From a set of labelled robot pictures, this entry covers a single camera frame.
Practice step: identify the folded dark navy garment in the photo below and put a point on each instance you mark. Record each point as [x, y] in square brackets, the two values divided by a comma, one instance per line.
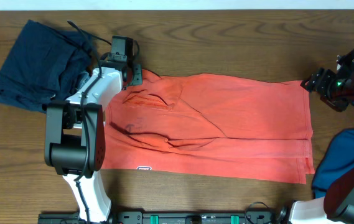
[44, 64]

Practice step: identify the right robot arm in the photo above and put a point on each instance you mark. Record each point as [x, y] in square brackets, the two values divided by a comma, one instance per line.
[333, 183]

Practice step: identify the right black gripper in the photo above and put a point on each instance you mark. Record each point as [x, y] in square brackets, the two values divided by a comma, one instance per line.
[318, 82]

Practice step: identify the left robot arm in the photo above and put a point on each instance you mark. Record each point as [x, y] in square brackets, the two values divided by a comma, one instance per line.
[75, 132]

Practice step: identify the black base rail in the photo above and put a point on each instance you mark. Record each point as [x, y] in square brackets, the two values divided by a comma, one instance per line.
[136, 217]

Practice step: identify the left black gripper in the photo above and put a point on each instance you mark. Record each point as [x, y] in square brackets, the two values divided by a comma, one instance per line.
[137, 70]

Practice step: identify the blue t-shirt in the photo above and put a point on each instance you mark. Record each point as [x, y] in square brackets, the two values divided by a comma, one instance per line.
[338, 159]

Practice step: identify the red t-shirt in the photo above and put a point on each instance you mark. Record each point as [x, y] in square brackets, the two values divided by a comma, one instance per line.
[211, 124]

